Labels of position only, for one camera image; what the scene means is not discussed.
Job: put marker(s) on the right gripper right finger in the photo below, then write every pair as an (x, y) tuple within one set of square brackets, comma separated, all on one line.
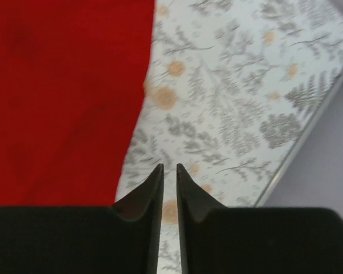
[(215, 238)]

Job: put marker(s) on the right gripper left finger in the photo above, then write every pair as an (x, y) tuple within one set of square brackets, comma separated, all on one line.
[(121, 238)]

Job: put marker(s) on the red t shirt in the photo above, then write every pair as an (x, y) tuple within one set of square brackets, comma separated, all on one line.
[(71, 90)]

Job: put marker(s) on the floral patterned table mat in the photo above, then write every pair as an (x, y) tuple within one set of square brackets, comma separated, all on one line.
[(232, 90)]

